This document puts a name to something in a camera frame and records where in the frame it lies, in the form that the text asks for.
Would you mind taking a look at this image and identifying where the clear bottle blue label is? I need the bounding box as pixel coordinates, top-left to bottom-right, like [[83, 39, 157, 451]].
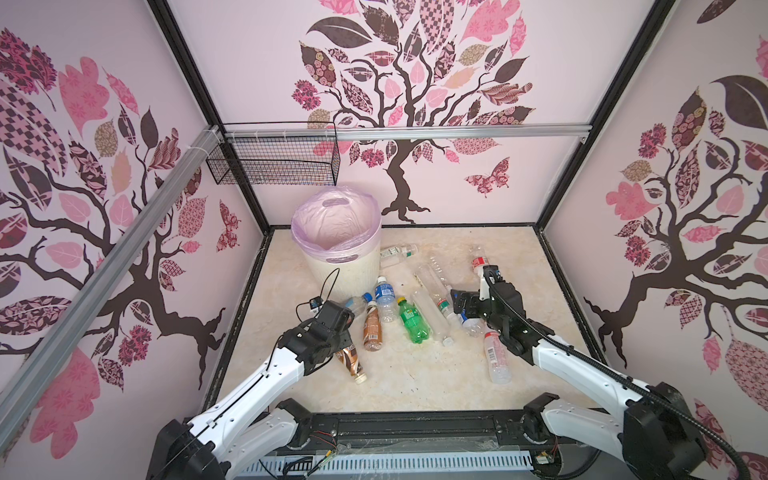
[[345, 292, 373, 318]]

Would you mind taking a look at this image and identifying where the brown coffee bottle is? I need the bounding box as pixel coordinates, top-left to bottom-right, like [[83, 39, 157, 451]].
[[336, 344, 367, 384]]

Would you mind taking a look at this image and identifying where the brown Nescafe bottle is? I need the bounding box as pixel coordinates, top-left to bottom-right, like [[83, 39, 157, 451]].
[[363, 300, 383, 352]]

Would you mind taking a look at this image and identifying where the red cap clear bottle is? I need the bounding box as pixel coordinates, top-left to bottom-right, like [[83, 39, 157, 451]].
[[483, 330, 512, 384]]

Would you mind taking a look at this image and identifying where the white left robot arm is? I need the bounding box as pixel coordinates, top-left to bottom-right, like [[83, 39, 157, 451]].
[[146, 301, 354, 479]]

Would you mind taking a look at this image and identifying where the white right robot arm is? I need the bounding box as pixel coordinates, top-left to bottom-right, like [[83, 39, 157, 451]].
[[451, 282, 707, 479]]

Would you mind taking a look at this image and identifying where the cream ribbed waste bin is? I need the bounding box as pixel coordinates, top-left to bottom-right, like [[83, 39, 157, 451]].
[[296, 231, 381, 301]]

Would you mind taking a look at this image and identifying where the pink bin liner bag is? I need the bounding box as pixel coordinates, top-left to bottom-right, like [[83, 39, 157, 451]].
[[290, 186, 382, 263]]

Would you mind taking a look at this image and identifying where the blue cap water bottle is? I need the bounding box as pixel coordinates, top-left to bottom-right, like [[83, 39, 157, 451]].
[[460, 314, 484, 337]]

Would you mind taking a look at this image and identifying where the tall frosted clear bottle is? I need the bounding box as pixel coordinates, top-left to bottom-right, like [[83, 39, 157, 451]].
[[412, 289, 454, 347]]

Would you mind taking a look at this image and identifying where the clear bottle green red label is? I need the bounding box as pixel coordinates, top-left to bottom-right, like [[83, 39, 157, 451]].
[[415, 263, 461, 325]]

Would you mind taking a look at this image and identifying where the clear crushed bottle white cap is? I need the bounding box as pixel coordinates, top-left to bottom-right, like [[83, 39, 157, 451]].
[[429, 255, 451, 290]]

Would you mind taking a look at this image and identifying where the green soda bottle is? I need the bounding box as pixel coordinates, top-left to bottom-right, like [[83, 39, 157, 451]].
[[397, 297, 430, 344]]

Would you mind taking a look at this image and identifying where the small water bottle blue label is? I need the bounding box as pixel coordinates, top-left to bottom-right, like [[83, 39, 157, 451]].
[[374, 276, 398, 323]]

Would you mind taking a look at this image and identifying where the square clear bottle green label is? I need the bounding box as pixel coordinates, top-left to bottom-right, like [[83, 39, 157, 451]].
[[380, 244, 419, 269]]

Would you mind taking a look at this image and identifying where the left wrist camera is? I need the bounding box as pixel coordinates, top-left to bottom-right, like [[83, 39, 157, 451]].
[[308, 296, 324, 315]]

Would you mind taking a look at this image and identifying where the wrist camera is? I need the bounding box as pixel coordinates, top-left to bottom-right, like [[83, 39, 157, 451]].
[[475, 264, 499, 301], [308, 296, 324, 315]]

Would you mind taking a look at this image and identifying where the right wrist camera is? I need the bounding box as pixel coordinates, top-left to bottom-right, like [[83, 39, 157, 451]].
[[475, 264, 499, 301]]

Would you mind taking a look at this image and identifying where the left camera black cable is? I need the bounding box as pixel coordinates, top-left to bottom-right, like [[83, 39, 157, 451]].
[[295, 267, 341, 322]]

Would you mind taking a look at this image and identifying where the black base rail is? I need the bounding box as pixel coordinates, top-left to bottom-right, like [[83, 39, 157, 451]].
[[275, 410, 576, 455]]

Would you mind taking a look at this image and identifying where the white slotted cable duct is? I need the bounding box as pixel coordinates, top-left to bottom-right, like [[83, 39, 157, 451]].
[[237, 451, 533, 479]]

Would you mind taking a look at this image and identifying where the black wire mesh basket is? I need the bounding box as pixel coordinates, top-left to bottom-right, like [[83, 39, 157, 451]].
[[206, 120, 341, 187]]

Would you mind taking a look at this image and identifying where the aluminium back rail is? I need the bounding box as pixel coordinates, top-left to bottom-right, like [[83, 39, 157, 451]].
[[225, 124, 592, 141]]

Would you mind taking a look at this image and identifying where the aluminium rail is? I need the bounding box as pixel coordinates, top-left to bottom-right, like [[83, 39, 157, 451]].
[[1, 125, 221, 448], [225, 124, 592, 141]]

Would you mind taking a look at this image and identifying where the aluminium left rail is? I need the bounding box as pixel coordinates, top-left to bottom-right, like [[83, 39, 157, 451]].
[[1, 125, 221, 448]]

